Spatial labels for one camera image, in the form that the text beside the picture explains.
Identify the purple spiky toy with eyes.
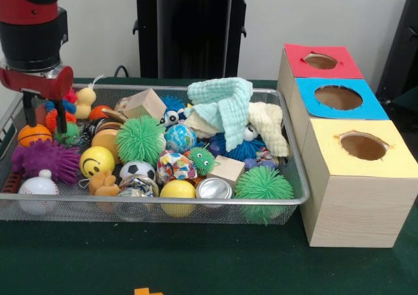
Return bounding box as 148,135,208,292
11,139,81,185

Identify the yellow smiley ball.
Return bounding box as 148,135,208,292
80,146,116,178

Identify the silver can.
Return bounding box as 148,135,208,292
196,177,233,201

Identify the clear mesh bin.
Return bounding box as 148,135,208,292
0,83,310,226

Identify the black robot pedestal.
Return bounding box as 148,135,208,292
126,0,263,80

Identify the mint green cloth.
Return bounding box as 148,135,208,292
187,78,253,152

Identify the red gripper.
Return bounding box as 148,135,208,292
0,65,74,127

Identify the green spiky ball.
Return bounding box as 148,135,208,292
235,166,295,225
116,116,167,166

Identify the white baseball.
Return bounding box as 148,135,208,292
18,170,59,216

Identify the dark green tablecloth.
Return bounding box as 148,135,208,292
0,76,418,295

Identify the wooden box with three holes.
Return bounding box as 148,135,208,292
276,44,418,248

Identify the cream muslin cloth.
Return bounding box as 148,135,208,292
182,101,290,159

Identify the small orange basketball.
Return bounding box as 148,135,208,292
18,123,53,148

